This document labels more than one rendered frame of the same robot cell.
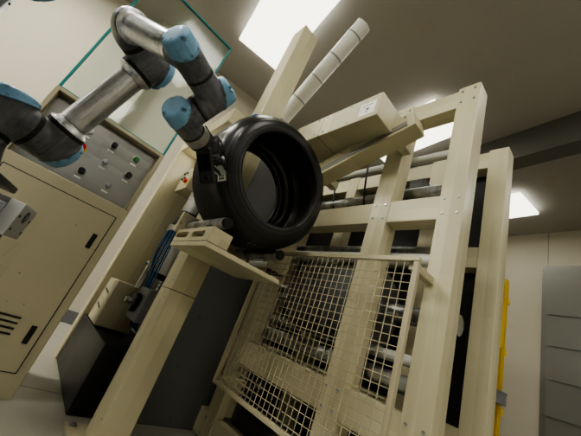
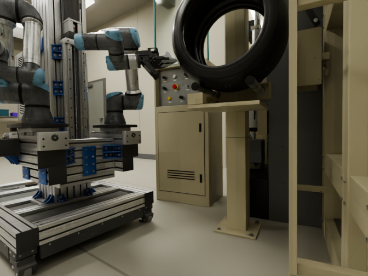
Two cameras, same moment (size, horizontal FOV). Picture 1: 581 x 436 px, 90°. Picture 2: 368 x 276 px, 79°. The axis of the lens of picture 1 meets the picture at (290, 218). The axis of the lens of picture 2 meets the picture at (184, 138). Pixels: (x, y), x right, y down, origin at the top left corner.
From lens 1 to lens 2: 0.93 m
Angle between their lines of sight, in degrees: 65
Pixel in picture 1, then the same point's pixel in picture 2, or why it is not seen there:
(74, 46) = not seen: hidden behind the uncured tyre
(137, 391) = (236, 199)
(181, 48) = (78, 45)
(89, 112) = (128, 81)
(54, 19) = not seen: hidden behind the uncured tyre
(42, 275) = (191, 151)
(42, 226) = (180, 130)
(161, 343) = (236, 170)
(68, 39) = not seen: hidden behind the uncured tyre
